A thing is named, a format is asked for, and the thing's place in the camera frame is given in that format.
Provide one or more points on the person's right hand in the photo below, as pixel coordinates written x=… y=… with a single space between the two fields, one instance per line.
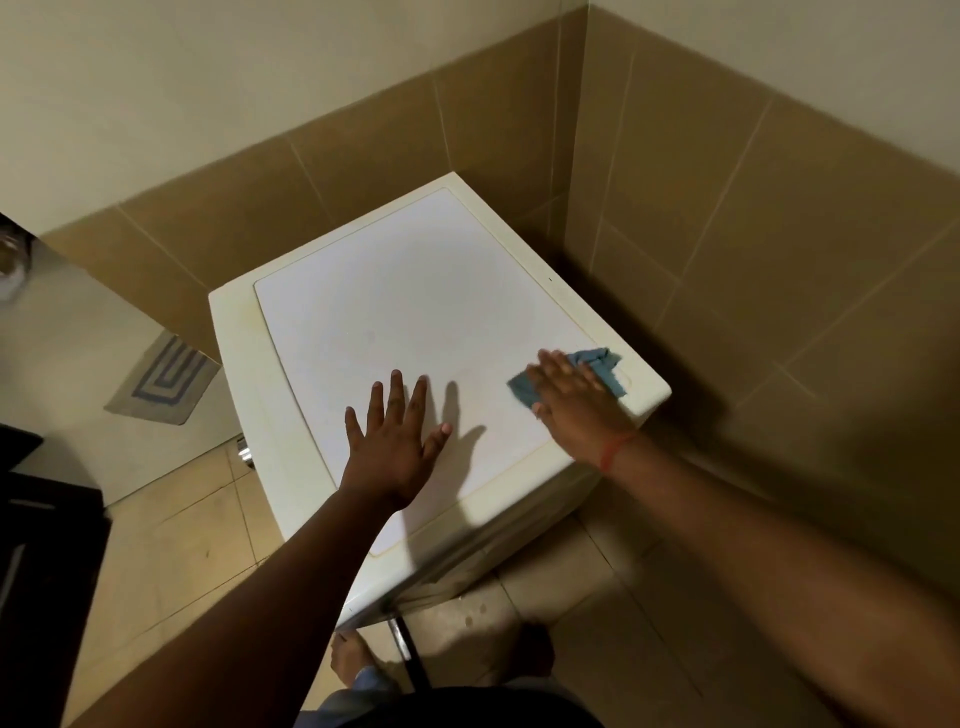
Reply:
x=581 y=420

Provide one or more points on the person's left hand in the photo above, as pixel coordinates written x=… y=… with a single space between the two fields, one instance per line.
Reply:
x=390 y=457

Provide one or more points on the blue cloth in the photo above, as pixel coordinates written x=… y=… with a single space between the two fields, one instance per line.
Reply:
x=600 y=367

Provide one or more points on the white washing machine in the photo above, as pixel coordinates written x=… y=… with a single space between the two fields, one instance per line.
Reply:
x=412 y=300

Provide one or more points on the person's left forearm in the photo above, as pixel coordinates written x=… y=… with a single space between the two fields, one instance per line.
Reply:
x=225 y=615

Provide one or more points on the person's right forearm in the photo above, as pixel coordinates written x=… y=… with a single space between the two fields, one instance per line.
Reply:
x=795 y=577

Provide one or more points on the person's left foot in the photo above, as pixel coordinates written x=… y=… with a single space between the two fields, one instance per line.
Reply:
x=351 y=658

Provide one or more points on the person's foot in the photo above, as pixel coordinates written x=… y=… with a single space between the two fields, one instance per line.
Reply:
x=529 y=651
x=351 y=658

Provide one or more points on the person's right foot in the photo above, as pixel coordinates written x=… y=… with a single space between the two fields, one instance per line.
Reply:
x=529 y=651

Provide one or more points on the red thread wristband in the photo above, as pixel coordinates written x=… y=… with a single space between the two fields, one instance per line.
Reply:
x=615 y=450

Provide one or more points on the grey blue-striped floor mat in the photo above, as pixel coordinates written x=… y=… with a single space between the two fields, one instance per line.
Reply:
x=165 y=379

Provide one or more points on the dark wooden cabinet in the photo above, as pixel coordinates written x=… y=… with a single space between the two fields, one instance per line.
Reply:
x=45 y=585

